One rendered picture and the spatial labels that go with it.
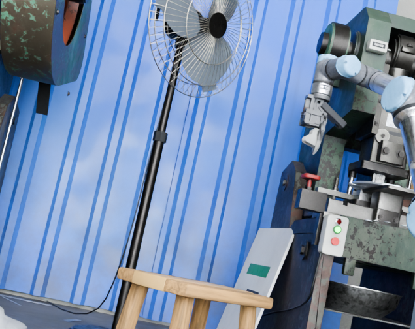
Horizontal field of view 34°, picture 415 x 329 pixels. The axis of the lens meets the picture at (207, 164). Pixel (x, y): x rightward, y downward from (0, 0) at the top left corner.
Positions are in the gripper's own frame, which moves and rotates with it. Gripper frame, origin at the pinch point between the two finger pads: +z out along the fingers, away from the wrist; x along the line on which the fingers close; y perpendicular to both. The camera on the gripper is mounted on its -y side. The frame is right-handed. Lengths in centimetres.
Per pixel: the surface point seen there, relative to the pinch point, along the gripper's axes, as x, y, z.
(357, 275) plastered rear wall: -138, -75, 37
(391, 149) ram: -11.5, -31.9, -9.8
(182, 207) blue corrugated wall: -132, 31, 22
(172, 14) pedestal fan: -12, 60, -41
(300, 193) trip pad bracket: 2.6, 3.2, 16.4
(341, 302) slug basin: -13, -24, 51
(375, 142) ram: -14.5, -26.5, -11.5
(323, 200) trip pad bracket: 3.1, -5.0, 16.9
